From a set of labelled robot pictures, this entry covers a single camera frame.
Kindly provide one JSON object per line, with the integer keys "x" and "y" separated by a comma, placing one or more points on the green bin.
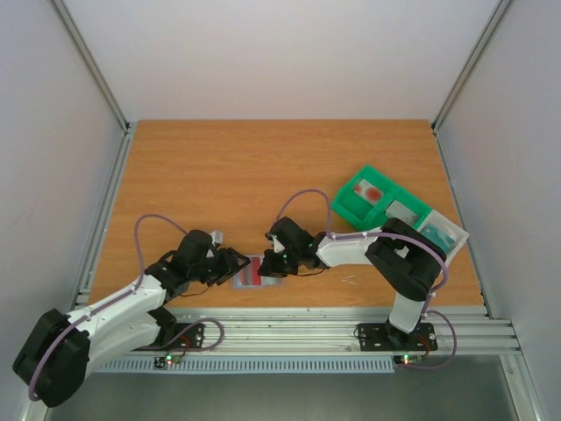
{"x": 358, "y": 212}
{"x": 412, "y": 202}

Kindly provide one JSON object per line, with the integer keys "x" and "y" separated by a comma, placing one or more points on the aluminium corner post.
{"x": 491, "y": 27}
{"x": 68, "y": 22}

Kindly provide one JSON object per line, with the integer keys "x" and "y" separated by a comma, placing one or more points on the right controller board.
{"x": 408, "y": 359}

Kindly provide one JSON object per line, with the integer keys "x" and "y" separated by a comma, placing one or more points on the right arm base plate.
{"x": 378, "y": 337}

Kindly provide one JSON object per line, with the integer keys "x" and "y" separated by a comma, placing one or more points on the aluminium corner post right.
{"x": 491, "y": 27}

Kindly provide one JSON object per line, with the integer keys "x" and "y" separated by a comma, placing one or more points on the left controller board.
{"x": 167, "y": 360}

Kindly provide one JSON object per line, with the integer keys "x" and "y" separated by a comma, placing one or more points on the controller board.
{"x": 167, "y": 360}
{"x": 408, "y": 359}

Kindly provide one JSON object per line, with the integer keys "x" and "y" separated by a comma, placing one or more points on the red grey card in holder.
{"x": 249, "y": 277}

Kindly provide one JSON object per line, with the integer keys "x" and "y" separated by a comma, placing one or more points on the green bin far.
{"x": 358, "y": 212}

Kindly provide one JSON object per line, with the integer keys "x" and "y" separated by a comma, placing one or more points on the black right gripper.
{"x": 279, "y": 259}

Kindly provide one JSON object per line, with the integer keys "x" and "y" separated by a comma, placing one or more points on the green bin middle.
{"x": 412, "y": 202}

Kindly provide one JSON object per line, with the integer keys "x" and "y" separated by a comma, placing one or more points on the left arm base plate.
{"x": 179, "y": 337}

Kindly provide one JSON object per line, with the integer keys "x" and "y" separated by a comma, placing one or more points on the aluminium corner post left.
{"x": 68, "y": 22}

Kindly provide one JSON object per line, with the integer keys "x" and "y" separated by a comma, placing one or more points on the grey slotted cable duct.
{"x": 252, "y": 365}

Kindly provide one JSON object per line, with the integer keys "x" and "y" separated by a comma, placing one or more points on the white translucent bin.
{"x": 440, "y": 220}

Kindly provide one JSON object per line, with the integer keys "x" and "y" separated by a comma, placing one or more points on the teal cards stack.
{"x": 443, "y": 237}

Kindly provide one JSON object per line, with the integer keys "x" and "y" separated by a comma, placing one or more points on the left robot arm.
{"x": 63, "y": 349}

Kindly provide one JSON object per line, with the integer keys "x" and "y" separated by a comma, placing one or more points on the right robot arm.
{"x": 407, "y": 260}

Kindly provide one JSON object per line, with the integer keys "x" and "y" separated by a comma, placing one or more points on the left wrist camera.
{"x": 217, "y": 237}

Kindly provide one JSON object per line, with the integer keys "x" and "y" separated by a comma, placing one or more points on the red white cards stack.
{"x": 368, "y": 192}

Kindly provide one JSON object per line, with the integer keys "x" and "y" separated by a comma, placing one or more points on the aluminium table edge rail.
{"x": 329, "y": 331}

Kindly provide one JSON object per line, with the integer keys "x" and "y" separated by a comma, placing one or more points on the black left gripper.
{"x": 230, "y": 265}

